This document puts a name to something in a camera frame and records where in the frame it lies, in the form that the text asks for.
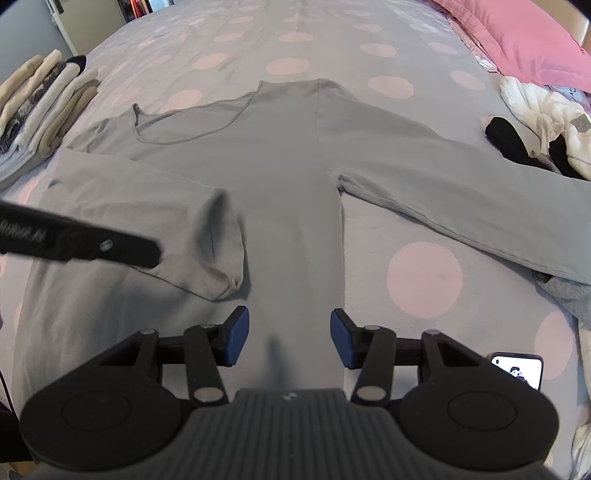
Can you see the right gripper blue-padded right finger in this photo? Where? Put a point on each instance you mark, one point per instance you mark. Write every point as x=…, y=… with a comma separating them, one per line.
x=370, y=350

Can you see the pink pillow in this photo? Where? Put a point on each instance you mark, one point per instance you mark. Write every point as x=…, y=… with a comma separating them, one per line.
x=523, y=41

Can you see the grey pink-dotted bed sheet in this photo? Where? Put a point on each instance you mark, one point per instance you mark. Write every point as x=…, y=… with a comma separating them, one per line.
x=399, y=56

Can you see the black garment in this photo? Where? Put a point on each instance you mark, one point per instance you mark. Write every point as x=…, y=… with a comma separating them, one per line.
x=507, y=140

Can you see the white crumpled garment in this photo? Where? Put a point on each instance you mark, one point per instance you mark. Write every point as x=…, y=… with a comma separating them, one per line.
x=562, y=125

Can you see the smartphone white screen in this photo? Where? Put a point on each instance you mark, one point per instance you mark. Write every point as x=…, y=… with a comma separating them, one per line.
x=527, y=367

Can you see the grey long-sleeve shirt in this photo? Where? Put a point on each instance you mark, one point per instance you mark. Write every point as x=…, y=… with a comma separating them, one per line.
x=244, y=197

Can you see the folded cream white garment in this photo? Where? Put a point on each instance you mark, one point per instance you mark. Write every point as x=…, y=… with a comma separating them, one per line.
x=37, y=87

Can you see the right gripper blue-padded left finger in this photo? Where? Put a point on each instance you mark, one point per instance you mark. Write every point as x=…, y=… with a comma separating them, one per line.
x=208, y=347

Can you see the folded floral dark garment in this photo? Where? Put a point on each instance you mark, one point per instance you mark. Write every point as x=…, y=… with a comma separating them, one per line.
x=22, y=127

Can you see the folded light grey towel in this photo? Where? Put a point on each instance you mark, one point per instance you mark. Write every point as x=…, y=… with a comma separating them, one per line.
x=11, y=164

